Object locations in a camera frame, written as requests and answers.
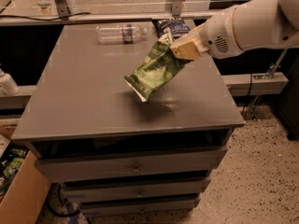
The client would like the black cable on floor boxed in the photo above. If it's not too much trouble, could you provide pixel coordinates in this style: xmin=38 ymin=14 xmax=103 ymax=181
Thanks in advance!
xmin=45 ymin=184 xmax=82 ymax=218

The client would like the black cable on rail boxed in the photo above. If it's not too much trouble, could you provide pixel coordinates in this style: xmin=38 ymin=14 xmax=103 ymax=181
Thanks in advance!
xmin=0 ymin=11 xmax=92 ymax=22

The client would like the middle grey drawer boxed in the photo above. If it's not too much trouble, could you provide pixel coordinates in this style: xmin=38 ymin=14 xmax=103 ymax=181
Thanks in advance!
xmin=63 ymin=176 xmax=210 ymax=203

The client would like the clear plastic water bottle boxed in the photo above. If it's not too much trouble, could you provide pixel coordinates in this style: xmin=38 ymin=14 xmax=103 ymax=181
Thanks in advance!
xmin=96 ymin=23 xmax=147 ymax=45

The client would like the white pipe at left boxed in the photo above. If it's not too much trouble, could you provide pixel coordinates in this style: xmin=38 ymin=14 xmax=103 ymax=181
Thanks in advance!
xmin=0 ymin=69 xmax=20 ymax=95

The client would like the green jalapeno chip bag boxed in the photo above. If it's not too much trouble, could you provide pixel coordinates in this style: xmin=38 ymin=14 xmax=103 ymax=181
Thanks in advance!
xmin=124 ymin=33 xmax=189 ymax=102

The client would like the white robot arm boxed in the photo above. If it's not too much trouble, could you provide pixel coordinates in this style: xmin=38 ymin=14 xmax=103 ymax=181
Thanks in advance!
xmin=171 ymin=0 xmax=299 ymax=60

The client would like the grey drawer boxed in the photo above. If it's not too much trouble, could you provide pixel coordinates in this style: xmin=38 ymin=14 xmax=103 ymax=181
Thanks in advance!
xmin=36 ymin=146 xmax=227 ymax=183
xmin=63 ymin=176 xmax=210 ymax=203
xmin=80 ymin=194 xmax=200 ymax=217

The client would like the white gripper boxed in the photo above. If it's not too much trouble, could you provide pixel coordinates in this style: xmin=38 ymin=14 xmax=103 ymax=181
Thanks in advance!
xmin=170 ymin=6 xmax=243 ymax=60

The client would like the cardboard box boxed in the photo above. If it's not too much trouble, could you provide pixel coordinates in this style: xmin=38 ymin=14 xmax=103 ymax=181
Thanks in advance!
xmin=0 ymin=133 xmax=52 ymax=224

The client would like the bottom grey drawer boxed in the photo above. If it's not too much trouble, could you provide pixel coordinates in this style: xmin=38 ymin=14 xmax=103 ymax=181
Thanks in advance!
xmin=80 ymin=194 xmax=200 ymax=217

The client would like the metal frame rail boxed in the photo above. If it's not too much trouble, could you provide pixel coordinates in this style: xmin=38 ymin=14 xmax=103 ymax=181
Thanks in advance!
xmin=0 ymin=0 xmax=281 ymax=27

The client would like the dark blue chip bag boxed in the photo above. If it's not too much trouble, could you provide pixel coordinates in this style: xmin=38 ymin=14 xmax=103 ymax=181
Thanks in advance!
xmin=152 ymin=18 xmax=191 ymax=39

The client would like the top grey drawer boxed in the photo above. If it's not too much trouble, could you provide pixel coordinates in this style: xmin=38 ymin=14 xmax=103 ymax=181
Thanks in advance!
xmin=36 ymin=146 xmax=227 ymax=183

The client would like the grey drawer cabinet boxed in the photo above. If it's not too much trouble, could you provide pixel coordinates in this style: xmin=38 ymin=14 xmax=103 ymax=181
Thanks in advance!
xmin=11 ymin=18 xmax=246 ymax=218

